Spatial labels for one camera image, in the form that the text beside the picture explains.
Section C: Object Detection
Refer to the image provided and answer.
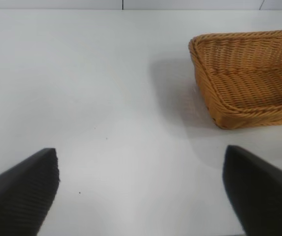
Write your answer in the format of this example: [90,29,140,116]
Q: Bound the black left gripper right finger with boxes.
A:
[222,144,282,236]

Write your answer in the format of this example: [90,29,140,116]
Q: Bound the brown woven wicker basket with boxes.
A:
[188,28,282,130]

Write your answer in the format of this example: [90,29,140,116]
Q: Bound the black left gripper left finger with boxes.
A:
[0,147,61,236]

